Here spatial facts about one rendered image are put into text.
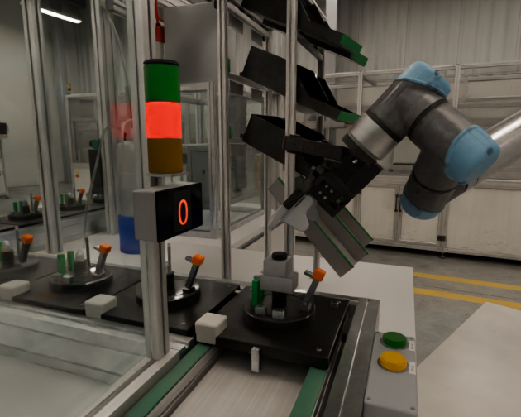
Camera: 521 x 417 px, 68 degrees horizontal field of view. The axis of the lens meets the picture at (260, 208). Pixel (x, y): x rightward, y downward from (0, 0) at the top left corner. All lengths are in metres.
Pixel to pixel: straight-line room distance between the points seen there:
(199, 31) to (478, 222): 3.62
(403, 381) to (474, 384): 0.26
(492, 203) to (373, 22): 5.88
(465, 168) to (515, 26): 8.87
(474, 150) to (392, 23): 8.98
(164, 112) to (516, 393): 0.77
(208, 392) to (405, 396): 0.29
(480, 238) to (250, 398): 4.28
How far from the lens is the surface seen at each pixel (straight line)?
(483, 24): 9.43
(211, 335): 0.72
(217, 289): 0.91
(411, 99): 0.64
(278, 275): 0.73
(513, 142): 0.82
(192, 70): 2.03
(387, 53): 9.44
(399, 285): 1.31
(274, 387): 0.69
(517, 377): 0.95
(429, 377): 0.87
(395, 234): 4.78
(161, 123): 0.57
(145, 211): 0.55
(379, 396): 0.61
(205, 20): 2.04
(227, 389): 0.68
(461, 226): 4.75
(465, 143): 0.61
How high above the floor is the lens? 1.31
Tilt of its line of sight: 10 degrees down
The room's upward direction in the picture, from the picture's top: straight up
